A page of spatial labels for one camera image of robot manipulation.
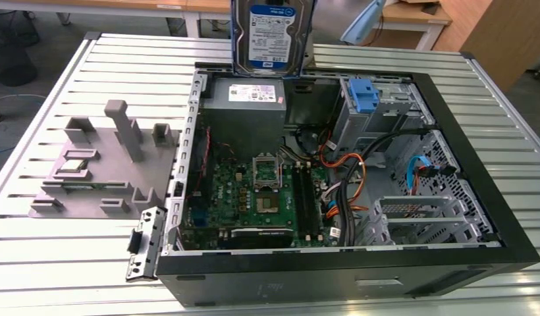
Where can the hard disk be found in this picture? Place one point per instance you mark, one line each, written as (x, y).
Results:
(271, 33)

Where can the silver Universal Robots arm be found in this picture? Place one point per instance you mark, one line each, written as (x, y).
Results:
(363, 26)

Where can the metal disk bay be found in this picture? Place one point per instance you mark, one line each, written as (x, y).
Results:
(428, 220)

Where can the green motherboard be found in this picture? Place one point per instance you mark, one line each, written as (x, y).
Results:
(227, 177)

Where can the grey power supply unit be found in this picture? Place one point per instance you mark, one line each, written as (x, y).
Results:
(244, 125)

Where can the CPU socket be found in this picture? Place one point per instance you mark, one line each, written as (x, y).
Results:
(268, 201)

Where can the black RAM slot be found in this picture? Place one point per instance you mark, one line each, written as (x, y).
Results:
(300, 197)
(312, 200)

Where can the black graphics card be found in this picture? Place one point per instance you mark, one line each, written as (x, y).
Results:
(261, 237)

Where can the metal optical drive cage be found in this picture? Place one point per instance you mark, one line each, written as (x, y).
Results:
(384, 125)

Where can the blue plastic drive latch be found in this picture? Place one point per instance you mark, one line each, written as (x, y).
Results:
(363, 95)

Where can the grey parts rack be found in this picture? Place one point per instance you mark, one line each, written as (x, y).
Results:
(117, 171)

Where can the black open PC case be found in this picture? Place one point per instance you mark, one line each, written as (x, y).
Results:
(296, 279)

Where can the green RAM stick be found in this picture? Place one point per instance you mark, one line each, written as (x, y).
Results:
(84, 187)

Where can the silver CPU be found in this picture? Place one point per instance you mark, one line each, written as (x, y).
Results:
(74, 166)

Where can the wooden desk with white legs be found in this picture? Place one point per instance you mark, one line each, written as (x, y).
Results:
(411, 14)

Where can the wooden cabinet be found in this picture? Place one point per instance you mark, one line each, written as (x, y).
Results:
(507, 33)

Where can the grey card retention bracket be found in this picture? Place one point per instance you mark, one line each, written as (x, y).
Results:
(153, 237)

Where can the long white frame desk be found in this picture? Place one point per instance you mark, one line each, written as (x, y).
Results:
(121, 5)

